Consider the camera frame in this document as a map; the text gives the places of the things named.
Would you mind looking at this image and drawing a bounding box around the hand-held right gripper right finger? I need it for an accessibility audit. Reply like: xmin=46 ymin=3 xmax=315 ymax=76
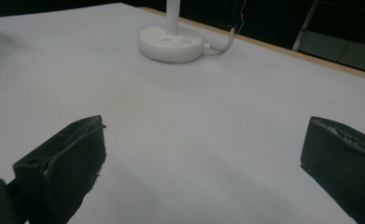
xmin=300 ymin=116 xmax=365 ymax=224

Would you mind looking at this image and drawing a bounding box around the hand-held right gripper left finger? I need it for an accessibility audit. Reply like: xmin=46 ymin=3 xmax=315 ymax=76
xmin=12 ymin=114 xmax=107 ymax=224

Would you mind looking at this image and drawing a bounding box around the metal stand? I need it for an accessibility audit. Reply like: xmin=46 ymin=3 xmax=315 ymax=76
xmin=291 ymin=0 xmax=365 ymax=76

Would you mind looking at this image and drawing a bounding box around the white round stand base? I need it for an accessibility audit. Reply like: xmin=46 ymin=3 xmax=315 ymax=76
xmin=137 ymin=0 xmax=205 ymax=64

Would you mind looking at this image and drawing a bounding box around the white lamp cable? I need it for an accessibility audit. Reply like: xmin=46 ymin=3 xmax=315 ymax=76
xmin=204 ymin=27 xmax=236 ymax=54

